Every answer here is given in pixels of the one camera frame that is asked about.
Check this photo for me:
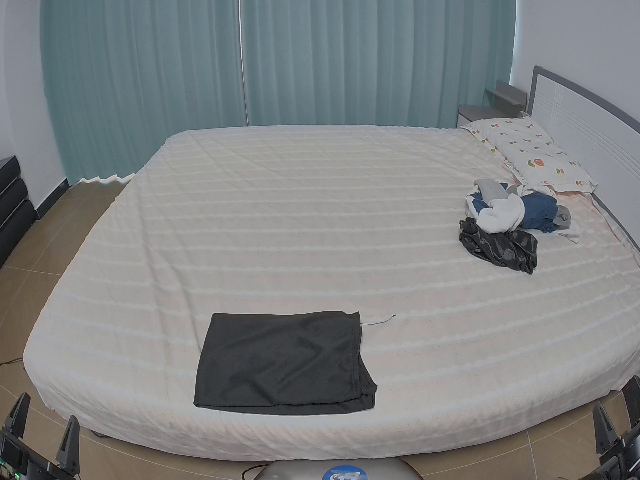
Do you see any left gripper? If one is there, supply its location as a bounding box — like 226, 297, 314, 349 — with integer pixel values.
0, 393, 82, 480

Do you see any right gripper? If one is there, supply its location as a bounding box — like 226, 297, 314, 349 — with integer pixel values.
580, 375, 640, 480

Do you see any black T-shirt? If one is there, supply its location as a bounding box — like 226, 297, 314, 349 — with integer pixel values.
193, 310, 397, 417

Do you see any pile of clothes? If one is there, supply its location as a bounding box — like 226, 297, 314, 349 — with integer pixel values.
465, 178, 582, 245

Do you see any bed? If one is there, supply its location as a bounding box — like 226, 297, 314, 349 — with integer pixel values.
22, 65, 640, 462

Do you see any black shiny garment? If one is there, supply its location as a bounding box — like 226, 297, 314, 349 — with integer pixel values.
459, 217, 539, 275

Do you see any black chest of drawers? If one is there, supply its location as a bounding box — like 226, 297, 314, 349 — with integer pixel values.
0, 155, 37, 269

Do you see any white printed pillow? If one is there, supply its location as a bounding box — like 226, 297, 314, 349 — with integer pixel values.
459, 112, 600, 195

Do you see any grey bedside table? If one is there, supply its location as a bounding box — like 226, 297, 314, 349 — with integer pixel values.
457, 80, 529, 129

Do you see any blue-green curtain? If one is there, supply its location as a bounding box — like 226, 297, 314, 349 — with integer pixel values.
40, 0, 247, 185
239, 0, 519, 130

